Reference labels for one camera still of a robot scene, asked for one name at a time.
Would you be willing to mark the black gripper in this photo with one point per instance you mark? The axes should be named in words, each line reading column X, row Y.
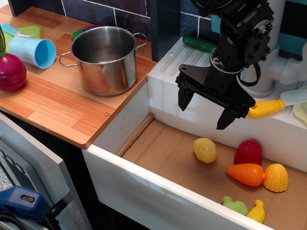
column 217, row 86

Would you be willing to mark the yellow toy potato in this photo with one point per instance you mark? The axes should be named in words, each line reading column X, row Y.
column 205, row 150

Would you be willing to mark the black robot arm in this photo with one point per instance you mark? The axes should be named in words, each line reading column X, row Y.
column 234, row 63

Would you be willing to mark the stainless steel pot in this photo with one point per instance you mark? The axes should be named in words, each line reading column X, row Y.
column 106, row 59

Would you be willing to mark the green toy cucumber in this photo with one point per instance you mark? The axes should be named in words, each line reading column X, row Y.
column 198, row 43

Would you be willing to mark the red toy pepper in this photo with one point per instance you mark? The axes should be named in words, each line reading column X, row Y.
column 249, row 151

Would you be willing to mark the white toy sink basin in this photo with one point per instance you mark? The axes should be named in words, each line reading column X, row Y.
column 169, row 169

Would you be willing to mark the grey toy faucet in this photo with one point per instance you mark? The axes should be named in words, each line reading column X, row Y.
column 277, row 70

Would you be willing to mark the orange toy carrot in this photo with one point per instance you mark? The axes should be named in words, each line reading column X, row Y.
column 249, row 174

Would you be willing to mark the yellow toy corn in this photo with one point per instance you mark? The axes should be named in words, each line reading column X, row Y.
column 276, row 178

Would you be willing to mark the green toy lettuce piece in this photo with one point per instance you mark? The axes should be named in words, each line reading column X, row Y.
column 237, row 206

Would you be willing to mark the yellow toy banana piece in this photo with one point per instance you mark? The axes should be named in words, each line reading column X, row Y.
column 257, row 213

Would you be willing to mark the purple toy eggplant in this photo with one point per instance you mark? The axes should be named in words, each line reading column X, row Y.
column 80, row 31

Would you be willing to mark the light blue plastic cup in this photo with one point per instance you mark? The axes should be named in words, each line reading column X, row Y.
column 35, row 51

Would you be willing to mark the grey oven door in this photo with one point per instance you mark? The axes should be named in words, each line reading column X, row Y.
column 30, row 164

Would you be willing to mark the magenta wooden toy radish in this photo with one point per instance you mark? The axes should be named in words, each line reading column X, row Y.
column 12, row 70

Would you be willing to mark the blue plastic clamp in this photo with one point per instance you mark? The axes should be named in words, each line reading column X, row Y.
column 24, row 203

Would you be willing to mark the yellow handled toy knife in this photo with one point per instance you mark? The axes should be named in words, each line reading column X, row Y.
column 267, row 107

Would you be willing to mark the teal handled toy knife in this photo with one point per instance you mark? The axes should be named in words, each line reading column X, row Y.
column 12, row 31

